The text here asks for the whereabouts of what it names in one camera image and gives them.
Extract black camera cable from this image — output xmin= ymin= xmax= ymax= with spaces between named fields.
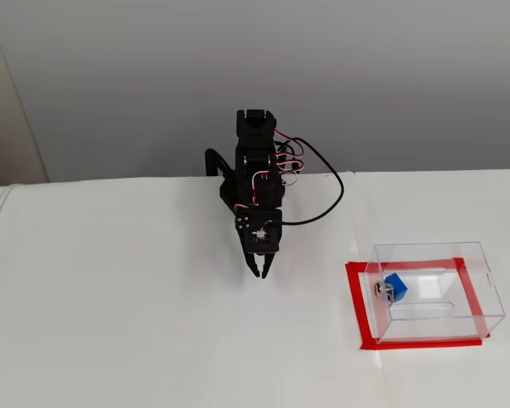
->
xmin=280 ymin=136 xmax=346 ymax=227

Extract silver cam lock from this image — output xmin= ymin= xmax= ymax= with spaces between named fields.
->
xmin=372 ymin=280 xmax=396 ymax=305

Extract red white servo wires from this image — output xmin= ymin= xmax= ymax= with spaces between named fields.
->
xmin=236 ymin=128 xmax=308 ymax=210

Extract blue lego brick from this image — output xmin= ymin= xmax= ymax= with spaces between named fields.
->
xmin=382 ymin=272 xmax=411 ymax=301

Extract black table clamp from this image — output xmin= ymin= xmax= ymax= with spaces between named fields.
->
xmin=203 ymin=147 xmax=239 ymax=180

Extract red tape frame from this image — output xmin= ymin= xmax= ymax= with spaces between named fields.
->
xmin=344 ymin=257 xmax=492 ymax=352

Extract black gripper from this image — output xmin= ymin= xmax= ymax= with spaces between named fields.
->
xmin=233 ymin=207 xmax=284 ymax=280

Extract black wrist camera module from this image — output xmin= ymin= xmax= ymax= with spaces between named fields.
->
xmin=246 ymin=221 xmax=280 ymax=257

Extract transparent plastic box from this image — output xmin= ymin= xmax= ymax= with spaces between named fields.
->
xmin=364 ymin=241 xmax=507 ymax=346

